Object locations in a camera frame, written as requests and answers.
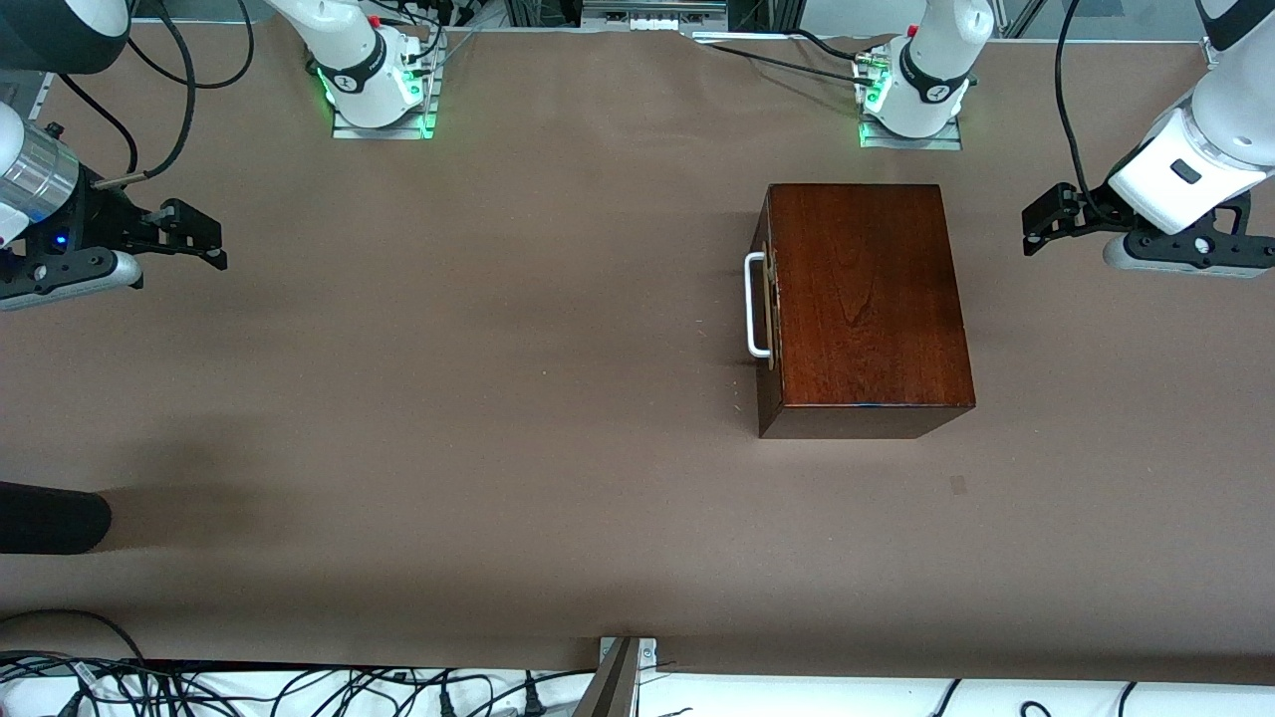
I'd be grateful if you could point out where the black base cable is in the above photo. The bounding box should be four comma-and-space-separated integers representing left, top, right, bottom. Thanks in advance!
383, 0, 481, 63
790, 28, 890, 66
709, 43, 878, 87

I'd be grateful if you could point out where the aluminium frame piece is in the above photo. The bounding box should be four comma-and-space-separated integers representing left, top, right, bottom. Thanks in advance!
583, 0, 729, 32

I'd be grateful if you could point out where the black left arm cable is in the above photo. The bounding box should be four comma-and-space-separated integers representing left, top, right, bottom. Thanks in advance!
1053, 0, 1109, 226

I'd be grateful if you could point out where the dark angled pole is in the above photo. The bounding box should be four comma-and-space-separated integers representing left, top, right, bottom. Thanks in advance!
572, 637, 640, 717

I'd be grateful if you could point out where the table cover sheet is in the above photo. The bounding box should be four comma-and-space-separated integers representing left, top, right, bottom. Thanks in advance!
0, 20, 1275, 688

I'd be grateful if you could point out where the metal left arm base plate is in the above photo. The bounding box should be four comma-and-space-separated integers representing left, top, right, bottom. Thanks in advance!
859, 112, 964, 151

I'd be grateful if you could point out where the black ribbed cylinder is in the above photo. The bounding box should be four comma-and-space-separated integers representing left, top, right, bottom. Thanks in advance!
0, 481, 113, 556

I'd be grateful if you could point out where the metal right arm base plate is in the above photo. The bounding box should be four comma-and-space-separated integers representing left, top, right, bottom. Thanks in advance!
332, 60, 440, 141

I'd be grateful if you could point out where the silver metal bracket plate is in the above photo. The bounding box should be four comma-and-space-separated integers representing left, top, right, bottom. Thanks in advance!
598, 635, 659, 688

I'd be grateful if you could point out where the dark wooden cabinet box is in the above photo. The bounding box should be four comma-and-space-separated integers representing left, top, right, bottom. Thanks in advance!
754, 182, 977, 440

